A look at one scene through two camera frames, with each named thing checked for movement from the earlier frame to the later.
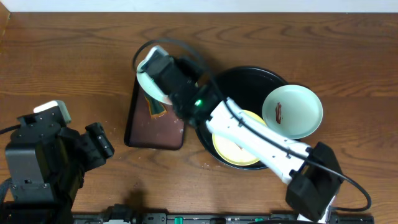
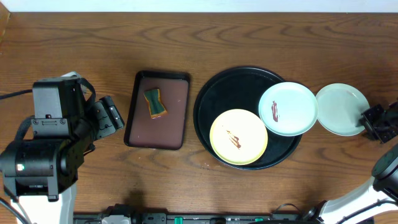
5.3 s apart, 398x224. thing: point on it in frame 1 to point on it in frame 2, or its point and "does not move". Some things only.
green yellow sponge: [157, 109] does not move
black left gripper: [100, 140] to [109, 116]
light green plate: [145, 79] to [339, 107]
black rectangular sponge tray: [165, 132] does not move
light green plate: [295, 111] does not move
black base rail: [215, 218] does not move
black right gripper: [189, 66] to [371, 122]
